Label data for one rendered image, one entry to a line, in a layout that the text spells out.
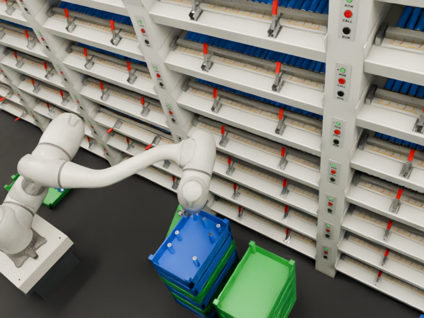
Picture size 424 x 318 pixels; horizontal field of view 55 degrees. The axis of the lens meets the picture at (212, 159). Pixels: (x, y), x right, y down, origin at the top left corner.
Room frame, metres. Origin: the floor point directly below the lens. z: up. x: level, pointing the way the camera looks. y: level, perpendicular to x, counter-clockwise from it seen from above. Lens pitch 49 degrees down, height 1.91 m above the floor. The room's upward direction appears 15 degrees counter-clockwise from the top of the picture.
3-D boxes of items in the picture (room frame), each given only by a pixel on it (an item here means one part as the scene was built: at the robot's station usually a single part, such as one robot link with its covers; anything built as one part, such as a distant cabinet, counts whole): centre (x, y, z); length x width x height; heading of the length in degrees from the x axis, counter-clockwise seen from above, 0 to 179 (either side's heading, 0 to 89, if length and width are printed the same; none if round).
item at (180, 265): (0.87, 0.17, 0.44); 0.30 x 0.20 x 0.08; 136
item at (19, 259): (1.18, 1.01, 0.30); 0.22 x 0.18 x 0.06; 40
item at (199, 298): (0.87, 0.17, 0.28); 0.30 x 0.20 x 0.08; 136
